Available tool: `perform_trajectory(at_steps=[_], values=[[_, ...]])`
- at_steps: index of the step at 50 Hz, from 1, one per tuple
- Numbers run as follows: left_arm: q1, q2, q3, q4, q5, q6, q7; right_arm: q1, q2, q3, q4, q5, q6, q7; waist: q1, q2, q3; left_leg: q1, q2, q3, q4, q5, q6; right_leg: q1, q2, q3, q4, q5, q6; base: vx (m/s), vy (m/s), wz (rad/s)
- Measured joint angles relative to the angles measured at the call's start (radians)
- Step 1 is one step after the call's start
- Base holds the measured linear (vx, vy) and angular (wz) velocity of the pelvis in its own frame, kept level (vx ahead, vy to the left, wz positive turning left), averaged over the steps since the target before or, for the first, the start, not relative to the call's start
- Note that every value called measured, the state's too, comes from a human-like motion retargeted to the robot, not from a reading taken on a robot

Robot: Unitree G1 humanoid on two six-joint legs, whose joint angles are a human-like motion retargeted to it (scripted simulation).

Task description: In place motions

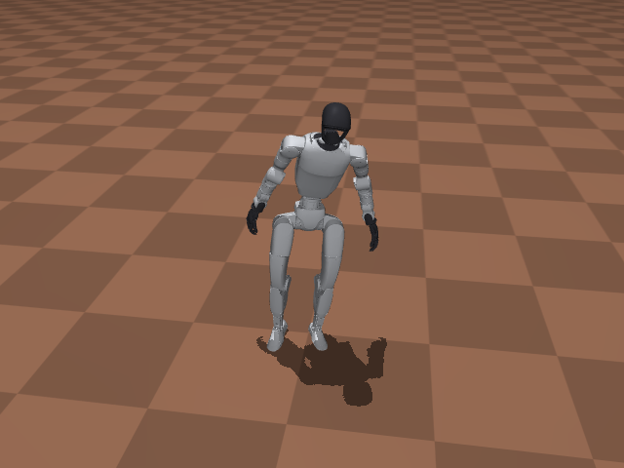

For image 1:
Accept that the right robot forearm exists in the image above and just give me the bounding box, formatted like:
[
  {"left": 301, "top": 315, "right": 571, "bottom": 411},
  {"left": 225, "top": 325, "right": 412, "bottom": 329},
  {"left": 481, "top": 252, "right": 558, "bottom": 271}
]
[{"left": 253, "top": 167, "right": 277, "bottom": 208}]

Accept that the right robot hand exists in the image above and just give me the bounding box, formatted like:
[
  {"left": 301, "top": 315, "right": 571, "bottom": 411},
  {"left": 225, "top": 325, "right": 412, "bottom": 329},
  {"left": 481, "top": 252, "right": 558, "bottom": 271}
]
[{"left": 247, "top": 203, "right": 265, "bottom": 235}]

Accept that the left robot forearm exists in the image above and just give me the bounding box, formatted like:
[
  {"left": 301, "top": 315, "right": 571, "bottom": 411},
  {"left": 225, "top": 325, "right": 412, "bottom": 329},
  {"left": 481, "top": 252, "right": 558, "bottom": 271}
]
[{"left": 358, "top": 176, "right": 375, "bottom": 221}]

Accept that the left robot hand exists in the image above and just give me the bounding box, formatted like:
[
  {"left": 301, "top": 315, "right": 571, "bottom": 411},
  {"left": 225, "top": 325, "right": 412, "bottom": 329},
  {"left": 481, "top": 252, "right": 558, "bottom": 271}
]
[{"left": 364, "top": 214, "right": 378, "bottom": 252}]

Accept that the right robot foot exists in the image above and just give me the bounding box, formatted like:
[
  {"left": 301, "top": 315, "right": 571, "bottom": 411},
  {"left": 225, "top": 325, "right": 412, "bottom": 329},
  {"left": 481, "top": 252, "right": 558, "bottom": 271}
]
[{"left": 267, "top": 319, "right": 288, "bottom": 351}]

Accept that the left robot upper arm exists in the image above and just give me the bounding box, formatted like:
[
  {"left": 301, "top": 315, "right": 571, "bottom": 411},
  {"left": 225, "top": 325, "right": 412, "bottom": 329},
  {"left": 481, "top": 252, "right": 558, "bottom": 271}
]
[{"left": 350, "top": 144, "right": 370, "bottom": 191}]

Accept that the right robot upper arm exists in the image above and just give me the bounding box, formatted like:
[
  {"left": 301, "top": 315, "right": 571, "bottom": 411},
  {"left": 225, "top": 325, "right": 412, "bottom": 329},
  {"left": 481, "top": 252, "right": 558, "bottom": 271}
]
[{"left": 267, "top": 135, "right": 305, "bottom": 184}]

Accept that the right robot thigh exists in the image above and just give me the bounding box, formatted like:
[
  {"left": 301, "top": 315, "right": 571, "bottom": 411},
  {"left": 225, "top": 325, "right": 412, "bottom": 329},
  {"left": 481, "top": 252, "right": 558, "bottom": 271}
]
[{"left": 269, "top": 212, "right": 296, "bottom": 293}]

